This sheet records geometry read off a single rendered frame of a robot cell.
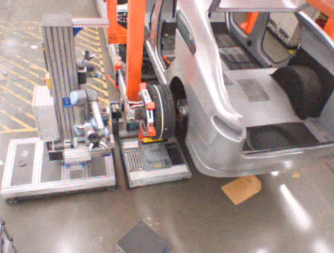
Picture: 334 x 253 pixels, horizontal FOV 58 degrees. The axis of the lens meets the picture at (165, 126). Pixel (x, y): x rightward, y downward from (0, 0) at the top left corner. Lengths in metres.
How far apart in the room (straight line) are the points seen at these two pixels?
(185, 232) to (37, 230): 1.64
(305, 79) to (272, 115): 0.58
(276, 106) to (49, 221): 3.05
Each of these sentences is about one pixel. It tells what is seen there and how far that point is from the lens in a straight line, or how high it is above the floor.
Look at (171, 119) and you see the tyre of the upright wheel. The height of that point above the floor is 0.98.
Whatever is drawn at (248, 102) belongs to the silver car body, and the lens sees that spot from 3.90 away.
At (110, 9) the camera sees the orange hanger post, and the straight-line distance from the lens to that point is 5.44.
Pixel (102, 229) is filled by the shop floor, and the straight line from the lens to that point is 3.65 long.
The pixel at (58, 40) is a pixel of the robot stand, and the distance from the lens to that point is 2.86.
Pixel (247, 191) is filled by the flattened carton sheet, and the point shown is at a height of 0.01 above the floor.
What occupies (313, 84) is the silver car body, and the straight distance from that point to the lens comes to 4.15.
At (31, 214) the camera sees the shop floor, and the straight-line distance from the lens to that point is 3.88.
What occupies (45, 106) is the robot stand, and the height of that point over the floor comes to 1.22.
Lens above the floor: 3.22
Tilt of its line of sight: 43 degrees down
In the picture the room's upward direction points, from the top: 9 degrees clockwise
